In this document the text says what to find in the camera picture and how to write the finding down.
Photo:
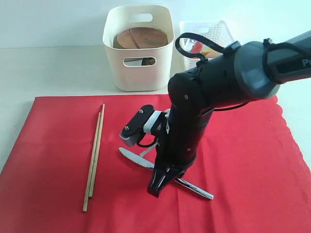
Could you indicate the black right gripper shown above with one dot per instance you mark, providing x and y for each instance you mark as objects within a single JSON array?
[{"x": 179, "y": 138}]

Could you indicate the steel table knife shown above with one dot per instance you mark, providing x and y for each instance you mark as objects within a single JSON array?
[{"x": 150, "y": 166}]

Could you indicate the short wooden chopstick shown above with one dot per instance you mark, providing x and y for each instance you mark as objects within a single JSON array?
[{"x": 95, "y": 157}]

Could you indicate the long wooden chopstick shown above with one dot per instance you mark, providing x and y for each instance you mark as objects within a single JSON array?
[{"x": 85, "y": 205}]

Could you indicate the red cloth mat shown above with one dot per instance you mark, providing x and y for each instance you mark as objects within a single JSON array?
[{"x": 247, "y": 159}]

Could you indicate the yellow cheese wedge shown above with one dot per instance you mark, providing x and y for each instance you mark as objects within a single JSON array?
[{"x": 209, "y": 53}]

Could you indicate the red sausage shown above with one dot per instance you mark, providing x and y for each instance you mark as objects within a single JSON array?
[{"x": 197, "y": 47}]

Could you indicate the dark wooden spoon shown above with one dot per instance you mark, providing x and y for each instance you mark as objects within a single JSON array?
[{"x": 133, "y": 39}]

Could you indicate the brown wooden plate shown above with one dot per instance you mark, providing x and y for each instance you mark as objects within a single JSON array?
[{"x": 147, "y": 38}]

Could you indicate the stainless steel cup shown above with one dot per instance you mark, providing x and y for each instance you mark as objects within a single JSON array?
[{"x": 133, "y": 62}]

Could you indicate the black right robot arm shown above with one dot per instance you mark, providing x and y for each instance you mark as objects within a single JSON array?
[{"x": 239, "y": 75}]

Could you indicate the cream plastic bin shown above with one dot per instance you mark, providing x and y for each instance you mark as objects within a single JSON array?
[{"x": 139, "y": 78}]

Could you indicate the white lattice plastic basket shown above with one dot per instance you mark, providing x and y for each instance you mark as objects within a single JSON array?
[{"x": 215, "y": 30}]

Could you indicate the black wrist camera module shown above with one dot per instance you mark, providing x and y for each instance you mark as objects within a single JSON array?
[{"x": 146, "y": 121}]

